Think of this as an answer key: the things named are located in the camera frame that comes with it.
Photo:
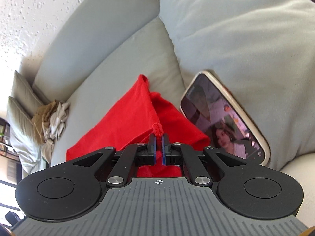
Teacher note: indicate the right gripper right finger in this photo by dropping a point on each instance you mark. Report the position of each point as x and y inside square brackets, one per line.
[187, 159]

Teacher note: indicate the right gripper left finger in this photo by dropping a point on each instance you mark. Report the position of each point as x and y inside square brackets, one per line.
[127, 161]

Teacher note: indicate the red t-shirt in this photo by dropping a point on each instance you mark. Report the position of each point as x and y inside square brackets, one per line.
[132, 119]

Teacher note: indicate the smartphone with lit screen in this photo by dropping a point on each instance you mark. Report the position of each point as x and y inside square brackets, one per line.
[209, 105]

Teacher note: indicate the light grey crumpled garment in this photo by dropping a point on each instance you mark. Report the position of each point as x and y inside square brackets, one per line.
[53, 126]

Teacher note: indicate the tan crumpled garment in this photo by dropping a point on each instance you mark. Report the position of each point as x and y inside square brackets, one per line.
[41, 121]

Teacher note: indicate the olive throw pillow front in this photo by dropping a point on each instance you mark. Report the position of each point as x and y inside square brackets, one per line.
[23, 139]

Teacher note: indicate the olive throw pillow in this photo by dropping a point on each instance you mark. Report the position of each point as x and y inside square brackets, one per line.
[23, 139]
[26, 96]

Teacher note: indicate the olive throw pillow rear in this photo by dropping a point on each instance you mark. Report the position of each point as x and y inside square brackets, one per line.
[26, 96]

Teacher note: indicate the grey sofa backrest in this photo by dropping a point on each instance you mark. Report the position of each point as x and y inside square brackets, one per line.
[92, 33]

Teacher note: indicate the light blue-grey armrest cushion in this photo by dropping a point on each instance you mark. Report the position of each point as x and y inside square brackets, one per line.
[263, 51]

